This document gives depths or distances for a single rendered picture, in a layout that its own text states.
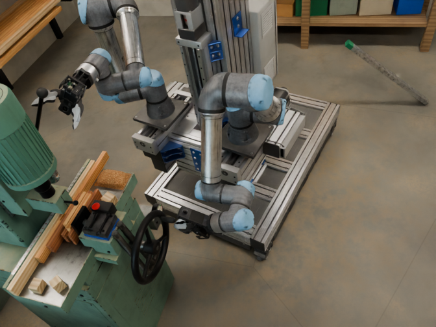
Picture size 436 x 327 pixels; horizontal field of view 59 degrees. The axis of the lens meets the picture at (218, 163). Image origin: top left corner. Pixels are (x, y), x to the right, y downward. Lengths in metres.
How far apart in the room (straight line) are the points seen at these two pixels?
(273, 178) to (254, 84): 1.27
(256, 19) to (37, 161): 1.16
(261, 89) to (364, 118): 2.02
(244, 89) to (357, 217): 1.52
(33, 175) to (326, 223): 1.75
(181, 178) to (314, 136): 0.93
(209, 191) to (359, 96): 2.19
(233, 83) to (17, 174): 0.74
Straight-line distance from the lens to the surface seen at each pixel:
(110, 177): 1.67
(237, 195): 1.39
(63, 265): 1.54
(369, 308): 2.29
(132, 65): 1.57
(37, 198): 1.55
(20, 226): 1.74
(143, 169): 2.97
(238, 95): 1.25
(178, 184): 2.51
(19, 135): 1.28
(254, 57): 2.05
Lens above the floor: 2.09
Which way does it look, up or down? 47 degrees down
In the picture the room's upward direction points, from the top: 11 degrees counter-clockwise
